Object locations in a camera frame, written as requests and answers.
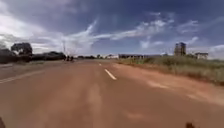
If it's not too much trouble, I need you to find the white solid road line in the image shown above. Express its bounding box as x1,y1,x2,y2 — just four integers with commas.
0,68,48,85

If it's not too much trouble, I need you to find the group of people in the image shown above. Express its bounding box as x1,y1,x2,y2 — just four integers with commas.
65,54,75,62

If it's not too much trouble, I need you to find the long low building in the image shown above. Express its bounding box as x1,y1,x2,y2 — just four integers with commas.
118,53,148,61

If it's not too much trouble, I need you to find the row of dark trees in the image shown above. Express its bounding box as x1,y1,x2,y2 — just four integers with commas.
0,42,67,65

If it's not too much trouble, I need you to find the grassy verge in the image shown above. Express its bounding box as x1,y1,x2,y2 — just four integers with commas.
117,55,224,85

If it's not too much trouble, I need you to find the tall unfinished building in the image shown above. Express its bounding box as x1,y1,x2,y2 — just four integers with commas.
173,41,187,57

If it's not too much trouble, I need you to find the pole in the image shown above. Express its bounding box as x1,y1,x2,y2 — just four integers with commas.
62,40,67,56

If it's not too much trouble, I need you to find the white dashed road line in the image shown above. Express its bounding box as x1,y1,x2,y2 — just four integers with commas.
98,62,118,81

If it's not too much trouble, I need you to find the reddish dusty asphalt road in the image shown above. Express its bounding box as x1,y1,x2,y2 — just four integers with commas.
0,59,224,128

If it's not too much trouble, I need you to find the low pale building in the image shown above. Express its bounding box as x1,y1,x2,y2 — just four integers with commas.
194,51,210,61

